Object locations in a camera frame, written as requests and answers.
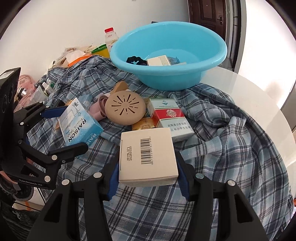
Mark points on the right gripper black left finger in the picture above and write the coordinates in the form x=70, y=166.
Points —
x=59, y=218

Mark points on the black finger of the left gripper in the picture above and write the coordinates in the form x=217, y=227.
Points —
x=33, y=114
x=51, y=163

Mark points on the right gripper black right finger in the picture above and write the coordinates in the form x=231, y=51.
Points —
x=237, y=219

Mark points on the blue Raison box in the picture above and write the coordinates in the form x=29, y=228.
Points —
x=77, y=125

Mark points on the white barcode box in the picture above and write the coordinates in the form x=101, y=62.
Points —
x=147, y=158

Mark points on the pink bag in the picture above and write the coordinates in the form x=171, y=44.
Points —
x=24, y=93

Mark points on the blue plaid shirt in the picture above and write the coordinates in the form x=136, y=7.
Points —
x=227, y=144

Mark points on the pink cloth pouch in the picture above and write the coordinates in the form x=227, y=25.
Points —
x=97, y=109

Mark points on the orange white tissue pack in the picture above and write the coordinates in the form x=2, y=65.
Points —
x=72, y=55

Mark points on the tan round vented disc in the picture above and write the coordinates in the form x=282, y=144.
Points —
x=123, y=106

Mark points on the yellow green cup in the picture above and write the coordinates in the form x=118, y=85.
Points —
x=102, y=50

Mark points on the red white cigarette box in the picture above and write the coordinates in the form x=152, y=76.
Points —
x=165, y=113

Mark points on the gold small box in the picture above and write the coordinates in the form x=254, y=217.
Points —
x=144, y=123

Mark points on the red cap yogurt bottle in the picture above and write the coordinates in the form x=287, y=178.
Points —
x=110, y=38

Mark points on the black scrunchie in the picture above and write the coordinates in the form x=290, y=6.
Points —
x=136, y=61

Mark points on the cream box in basin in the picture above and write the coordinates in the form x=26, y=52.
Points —
x=159, y=61

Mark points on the blue plastic basin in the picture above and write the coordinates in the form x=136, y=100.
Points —
x=198, y=49

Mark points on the dark wooden door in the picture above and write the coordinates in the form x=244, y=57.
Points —
x=210, y=14

